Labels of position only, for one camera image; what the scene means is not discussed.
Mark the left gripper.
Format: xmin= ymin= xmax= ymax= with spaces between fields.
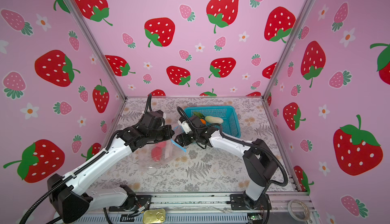
xmin=148 ymin=124 xmax=176 ymax=144

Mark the clear zip top bag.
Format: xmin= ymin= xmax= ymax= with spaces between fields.
xmin=135 ymin=139 xmax=187 ymax=171

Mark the red toy pepper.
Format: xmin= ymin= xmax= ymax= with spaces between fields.
xmin=151 ymin=147 xmax=165 ymax=162

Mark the magenta toy fruit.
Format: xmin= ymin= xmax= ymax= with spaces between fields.
xmin=156 ymin=141 xmax=167 ymax=148

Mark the teal plastic basket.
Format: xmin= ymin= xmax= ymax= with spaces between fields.
xmin=184 ymin=106 xmax=241 ymax=138

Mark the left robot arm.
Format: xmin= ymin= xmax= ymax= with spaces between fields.
xmin=20 ymin=125 xmax=174 ymax=224

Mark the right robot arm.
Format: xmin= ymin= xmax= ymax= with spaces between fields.
xmin=174 ymin=127 xmax=288 ymax=209

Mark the green leafy vegetable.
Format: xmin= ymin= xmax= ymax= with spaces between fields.
xmin=193 ymin=111 xmax=205 ymax=119

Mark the gold tin can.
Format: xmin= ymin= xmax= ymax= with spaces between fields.
xmin=143 ymin=209 xmax=166 ymax=224

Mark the clear tape roll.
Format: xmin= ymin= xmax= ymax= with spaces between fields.
xmin=287 ymin=199 xmax=310 ymax=222

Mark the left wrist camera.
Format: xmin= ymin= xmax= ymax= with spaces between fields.
xmin=141 ymin=110 xmax=165 ymax=129

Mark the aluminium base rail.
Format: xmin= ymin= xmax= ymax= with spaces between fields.
xmin=69 ymin=190 xmax=321 ymax=224

